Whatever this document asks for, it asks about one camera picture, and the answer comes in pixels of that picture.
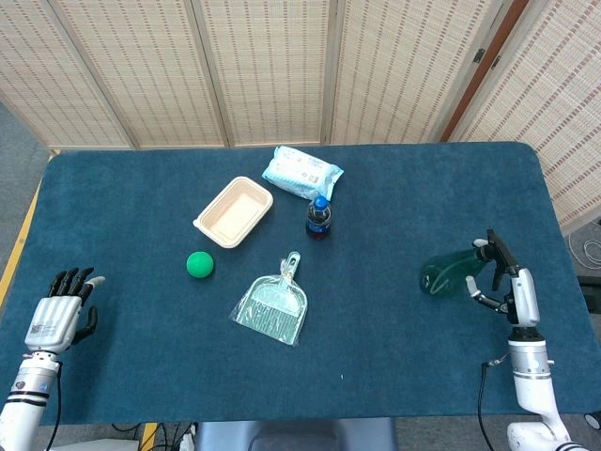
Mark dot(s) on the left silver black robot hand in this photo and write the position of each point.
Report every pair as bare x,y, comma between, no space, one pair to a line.
51,321

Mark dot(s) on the green transparent spray bottle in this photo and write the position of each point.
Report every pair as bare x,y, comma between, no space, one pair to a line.
446,277

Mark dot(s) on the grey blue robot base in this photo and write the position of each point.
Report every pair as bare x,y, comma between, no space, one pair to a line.
291,434

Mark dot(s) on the beige plastic food container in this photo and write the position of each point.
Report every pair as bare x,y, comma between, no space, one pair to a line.
232,211

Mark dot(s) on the blue carpet table cover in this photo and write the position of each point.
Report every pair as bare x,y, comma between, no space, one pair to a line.
375,329

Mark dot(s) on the wide bamboo folding screen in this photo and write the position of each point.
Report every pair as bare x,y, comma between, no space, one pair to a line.
141,70

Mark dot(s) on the light blue wet wipes pack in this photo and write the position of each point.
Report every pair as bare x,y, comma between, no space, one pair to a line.
300,171

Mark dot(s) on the black object beside table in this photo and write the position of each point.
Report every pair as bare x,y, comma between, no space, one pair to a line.
591,293

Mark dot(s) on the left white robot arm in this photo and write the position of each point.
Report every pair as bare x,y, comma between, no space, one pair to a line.
26,404

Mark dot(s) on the white box on floor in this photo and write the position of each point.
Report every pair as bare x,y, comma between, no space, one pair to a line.
94,445

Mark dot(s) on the brown wooden post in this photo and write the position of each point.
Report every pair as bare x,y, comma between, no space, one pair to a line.
483,70

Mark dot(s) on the narrow bamboo folding screen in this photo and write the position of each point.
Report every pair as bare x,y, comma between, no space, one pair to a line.
554,103

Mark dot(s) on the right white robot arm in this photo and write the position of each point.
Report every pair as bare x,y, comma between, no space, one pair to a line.
533,376

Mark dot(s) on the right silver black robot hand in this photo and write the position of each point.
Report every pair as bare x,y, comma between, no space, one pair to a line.
525,296

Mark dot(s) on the bagged mint dustpan brush set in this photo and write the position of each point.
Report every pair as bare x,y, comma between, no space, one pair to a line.
274,305

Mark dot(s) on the green ball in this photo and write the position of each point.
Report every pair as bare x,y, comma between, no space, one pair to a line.
200,264

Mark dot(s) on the cola bottle with blue cap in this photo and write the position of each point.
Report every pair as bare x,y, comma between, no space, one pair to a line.
318,221

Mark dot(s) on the dark metal screen hinge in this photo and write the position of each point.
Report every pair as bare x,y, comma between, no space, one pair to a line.
496,62
479,56

